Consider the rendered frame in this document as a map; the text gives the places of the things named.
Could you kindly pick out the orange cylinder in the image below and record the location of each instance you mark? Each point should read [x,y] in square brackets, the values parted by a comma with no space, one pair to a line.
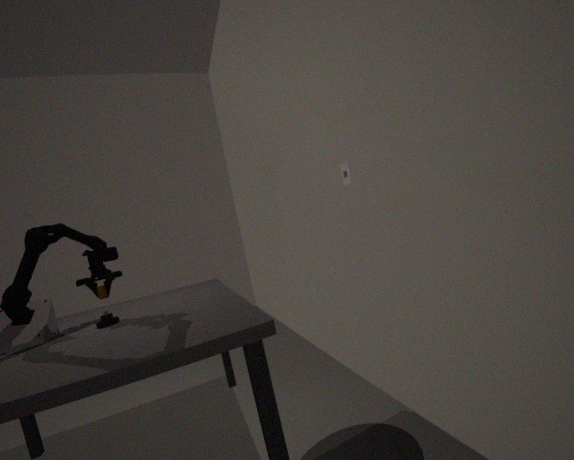
[102,292]

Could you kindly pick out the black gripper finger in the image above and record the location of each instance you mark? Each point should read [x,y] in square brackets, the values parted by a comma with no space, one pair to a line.
[107,285]
[93,288]

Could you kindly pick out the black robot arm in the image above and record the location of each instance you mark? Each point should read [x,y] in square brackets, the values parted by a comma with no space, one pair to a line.
[37,240]

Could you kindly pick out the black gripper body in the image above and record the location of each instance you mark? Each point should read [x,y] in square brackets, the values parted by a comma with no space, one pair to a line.
[98,270]

